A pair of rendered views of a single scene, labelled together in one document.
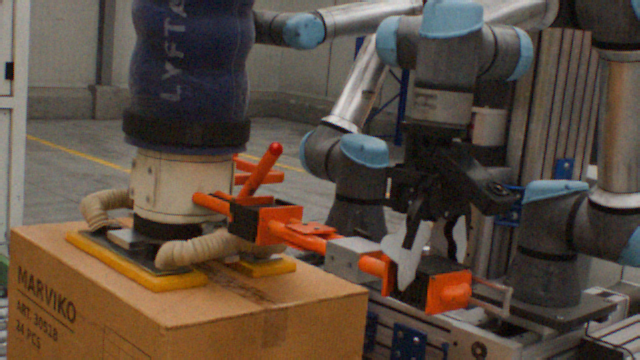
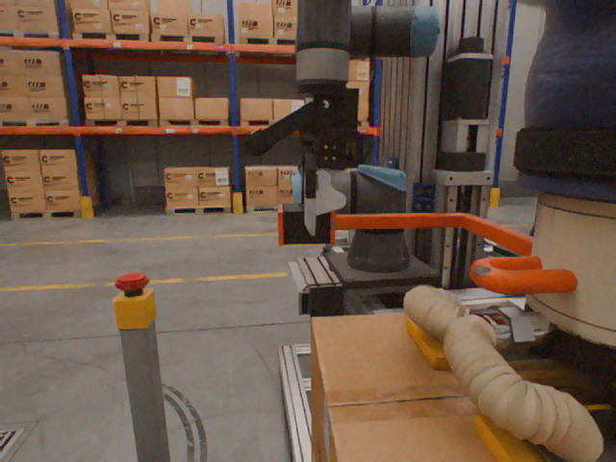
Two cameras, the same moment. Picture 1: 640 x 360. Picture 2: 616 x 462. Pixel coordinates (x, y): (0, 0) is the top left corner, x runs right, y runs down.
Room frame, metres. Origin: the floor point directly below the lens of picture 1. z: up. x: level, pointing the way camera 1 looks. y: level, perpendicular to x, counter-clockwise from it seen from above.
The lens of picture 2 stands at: (1.51, 0.71, 1.32)
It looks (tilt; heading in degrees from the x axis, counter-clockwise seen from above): 14 degrees down; 307
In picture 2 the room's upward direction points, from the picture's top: straight up
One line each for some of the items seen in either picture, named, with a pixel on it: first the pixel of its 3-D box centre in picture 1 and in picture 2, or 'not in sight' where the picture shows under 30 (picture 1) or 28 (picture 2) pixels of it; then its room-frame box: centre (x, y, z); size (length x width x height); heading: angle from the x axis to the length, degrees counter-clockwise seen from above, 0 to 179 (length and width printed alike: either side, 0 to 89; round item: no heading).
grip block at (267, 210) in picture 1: (265, 219); not in sight; (1.29, 0.08, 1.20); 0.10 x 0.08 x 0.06; 132
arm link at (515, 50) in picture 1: (481, 50); not in sight; (1.13, -0.20, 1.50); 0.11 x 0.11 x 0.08; 47
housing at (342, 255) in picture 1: (357, 259); not in sight; (1.13, -0.06, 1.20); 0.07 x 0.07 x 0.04; 42
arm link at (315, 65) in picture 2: not in sight; (322, 71); (1.85, 0.24, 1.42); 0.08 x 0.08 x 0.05
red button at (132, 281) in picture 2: not in sight; (132, 285); (2.30, 0.32, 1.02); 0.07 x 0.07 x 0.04
